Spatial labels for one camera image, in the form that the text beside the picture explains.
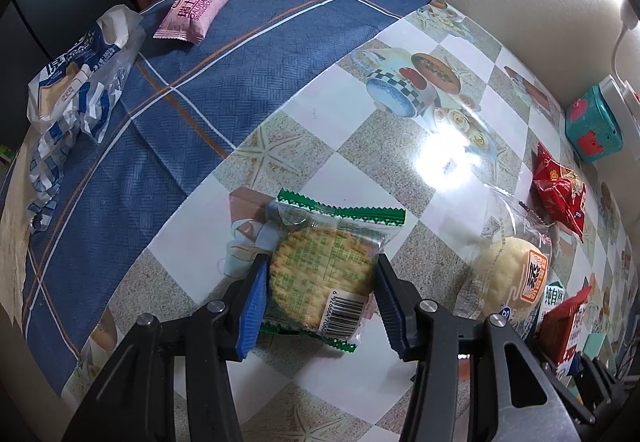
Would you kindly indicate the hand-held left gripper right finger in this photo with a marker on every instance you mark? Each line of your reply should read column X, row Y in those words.
column 395, row 317

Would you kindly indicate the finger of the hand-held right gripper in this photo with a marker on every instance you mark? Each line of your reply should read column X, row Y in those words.
column 574, row 366
column 602, row 379

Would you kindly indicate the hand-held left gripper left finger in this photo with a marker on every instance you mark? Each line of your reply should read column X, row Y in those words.
column 252, row 317

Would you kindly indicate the red and white snack packet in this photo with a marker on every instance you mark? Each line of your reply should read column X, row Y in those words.
column 565, row 322

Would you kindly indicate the clear green-edged cracker packet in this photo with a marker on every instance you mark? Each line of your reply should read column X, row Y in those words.
column 320, row 262

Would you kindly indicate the teal card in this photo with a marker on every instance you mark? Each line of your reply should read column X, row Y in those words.
column 595, row 347

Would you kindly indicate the green and white biscuit packet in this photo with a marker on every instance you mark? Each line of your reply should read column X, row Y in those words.
column 552, row 297

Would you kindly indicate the clear round bun packet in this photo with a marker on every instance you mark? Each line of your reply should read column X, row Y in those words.
column 500, row 272

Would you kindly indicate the red puffed snack bag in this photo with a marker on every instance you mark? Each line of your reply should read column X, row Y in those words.
column 557, row 192

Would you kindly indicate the teal box with red shapes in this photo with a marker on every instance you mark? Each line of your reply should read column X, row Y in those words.
column 592, row 127

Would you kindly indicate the blue plaid tablecloth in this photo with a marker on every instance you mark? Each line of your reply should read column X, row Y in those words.
column 225, row 72

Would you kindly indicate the white power strip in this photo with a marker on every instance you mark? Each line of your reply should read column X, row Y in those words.
column 617, row 92

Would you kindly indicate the blue and white bread bag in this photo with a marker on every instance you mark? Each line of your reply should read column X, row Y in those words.
column 70, row 82

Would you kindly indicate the pink swiss roll packet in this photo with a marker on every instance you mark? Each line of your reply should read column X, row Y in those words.
column 195, row 12

